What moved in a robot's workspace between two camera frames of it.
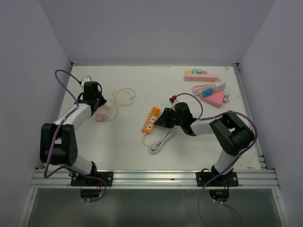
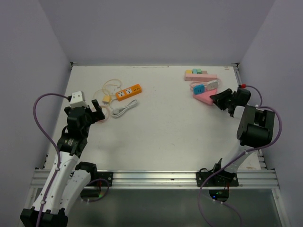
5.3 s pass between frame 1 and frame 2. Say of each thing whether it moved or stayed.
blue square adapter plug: moved
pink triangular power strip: moved
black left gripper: moved
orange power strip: moved
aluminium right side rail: stayed
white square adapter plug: moved
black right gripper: moved
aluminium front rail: stayed
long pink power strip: stayed
